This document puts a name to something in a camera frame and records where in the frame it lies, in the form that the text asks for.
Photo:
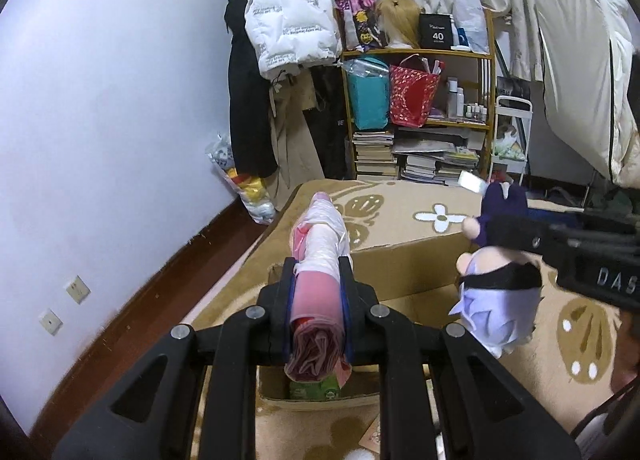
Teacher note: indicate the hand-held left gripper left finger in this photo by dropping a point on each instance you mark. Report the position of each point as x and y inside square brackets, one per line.
[282, 290]

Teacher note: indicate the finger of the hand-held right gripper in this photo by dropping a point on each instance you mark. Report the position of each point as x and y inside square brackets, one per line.
[555, 216]
[520, 235]

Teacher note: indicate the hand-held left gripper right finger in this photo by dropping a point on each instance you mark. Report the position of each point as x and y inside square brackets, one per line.
[350, 300]

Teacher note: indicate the pink plastic packet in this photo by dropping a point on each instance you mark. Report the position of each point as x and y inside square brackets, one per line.
[317, 290]

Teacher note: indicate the cardboard box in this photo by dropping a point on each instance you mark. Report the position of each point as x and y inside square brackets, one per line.
[410, 270]

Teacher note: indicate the purple plush doll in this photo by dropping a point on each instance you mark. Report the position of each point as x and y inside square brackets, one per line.
[490, 320]

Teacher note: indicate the green tissue pack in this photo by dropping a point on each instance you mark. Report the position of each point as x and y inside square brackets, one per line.
[312, 390]

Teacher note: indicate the small silver card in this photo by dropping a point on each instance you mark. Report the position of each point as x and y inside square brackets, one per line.
[472, 182]

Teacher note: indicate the white trolley cart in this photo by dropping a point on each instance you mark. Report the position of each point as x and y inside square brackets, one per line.
[510, 150]

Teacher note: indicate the person's clothing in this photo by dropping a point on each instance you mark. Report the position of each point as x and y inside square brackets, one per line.
[625, 355]

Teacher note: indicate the beige patterned rug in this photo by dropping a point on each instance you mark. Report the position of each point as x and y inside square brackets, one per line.
[400, 210]

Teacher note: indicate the pile of magazines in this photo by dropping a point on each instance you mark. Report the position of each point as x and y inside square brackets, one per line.
[440, 160]

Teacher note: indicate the plastic bag of toys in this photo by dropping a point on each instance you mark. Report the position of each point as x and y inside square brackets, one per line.
[245, 185]

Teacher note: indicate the row of small bottles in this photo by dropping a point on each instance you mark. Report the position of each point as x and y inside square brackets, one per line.
[475, 112]

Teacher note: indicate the white quilt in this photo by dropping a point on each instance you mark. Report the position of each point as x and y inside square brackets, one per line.
[580, 80]

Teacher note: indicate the wooden shelf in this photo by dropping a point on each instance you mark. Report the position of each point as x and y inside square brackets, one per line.
[487, 90]

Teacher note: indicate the beige coat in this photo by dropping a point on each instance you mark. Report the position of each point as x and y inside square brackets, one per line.
[295, 145]

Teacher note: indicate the stack of books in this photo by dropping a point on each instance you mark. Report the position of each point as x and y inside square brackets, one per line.
[374, 155]

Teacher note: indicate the white bottle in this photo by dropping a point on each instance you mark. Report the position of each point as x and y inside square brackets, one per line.
[452, 100]

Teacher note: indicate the black hanging garment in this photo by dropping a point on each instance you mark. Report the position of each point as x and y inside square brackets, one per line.
[327, 130]

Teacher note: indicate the red gift bag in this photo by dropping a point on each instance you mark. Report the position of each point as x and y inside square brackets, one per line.
[412, 95]

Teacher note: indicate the black coat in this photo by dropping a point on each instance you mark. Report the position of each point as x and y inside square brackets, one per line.
[247, 105]

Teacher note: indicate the teal bag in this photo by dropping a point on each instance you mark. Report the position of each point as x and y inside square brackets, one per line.
[367, 95]

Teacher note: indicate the white paper bag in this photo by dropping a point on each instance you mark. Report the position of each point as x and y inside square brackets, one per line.
[470, 15]

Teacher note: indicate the black box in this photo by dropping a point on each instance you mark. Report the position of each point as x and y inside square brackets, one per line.
[436, 32]

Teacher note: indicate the blond wig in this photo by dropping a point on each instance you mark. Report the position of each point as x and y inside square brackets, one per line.
[397, 17]

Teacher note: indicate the colourful printed packet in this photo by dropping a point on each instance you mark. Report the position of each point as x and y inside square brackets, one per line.
[357, 20]

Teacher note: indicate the white puffer jacket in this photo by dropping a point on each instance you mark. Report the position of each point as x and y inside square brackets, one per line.
[290, 15]

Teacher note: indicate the white wall socket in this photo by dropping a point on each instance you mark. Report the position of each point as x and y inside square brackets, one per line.
[51, 322]
[78, 289]

